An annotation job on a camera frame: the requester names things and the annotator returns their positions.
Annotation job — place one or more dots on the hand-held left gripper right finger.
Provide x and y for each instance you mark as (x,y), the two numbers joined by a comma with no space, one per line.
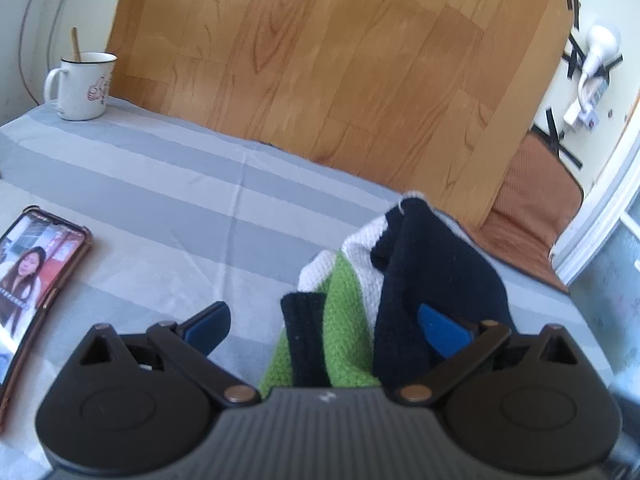
(442,332)

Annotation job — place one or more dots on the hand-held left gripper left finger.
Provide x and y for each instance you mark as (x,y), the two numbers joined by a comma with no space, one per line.
(207,327)

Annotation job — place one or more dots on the striped green navy knit sweater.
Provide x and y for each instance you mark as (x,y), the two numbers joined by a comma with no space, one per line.
(435,270)

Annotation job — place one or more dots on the grey blue striped sheet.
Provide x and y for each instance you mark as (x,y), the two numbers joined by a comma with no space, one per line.
(175,200)

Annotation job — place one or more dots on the brown cushion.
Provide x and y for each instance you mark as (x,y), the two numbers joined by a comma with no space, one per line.
(530,210)

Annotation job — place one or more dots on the smartphone in brown case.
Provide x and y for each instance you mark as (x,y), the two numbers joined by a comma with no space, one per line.
(30,280)

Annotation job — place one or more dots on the white enamel mug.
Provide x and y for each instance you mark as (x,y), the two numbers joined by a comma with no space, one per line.
(82,90)

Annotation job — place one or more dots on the wood pattern board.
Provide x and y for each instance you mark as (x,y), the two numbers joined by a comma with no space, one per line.
(325,70)

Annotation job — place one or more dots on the wooden stick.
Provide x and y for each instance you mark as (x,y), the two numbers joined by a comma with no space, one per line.
(75,45)

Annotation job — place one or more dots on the white hair dryer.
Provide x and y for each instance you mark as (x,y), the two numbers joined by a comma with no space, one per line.
(600,45)

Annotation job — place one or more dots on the white window frame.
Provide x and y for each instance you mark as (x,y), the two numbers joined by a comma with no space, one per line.
(595,220)

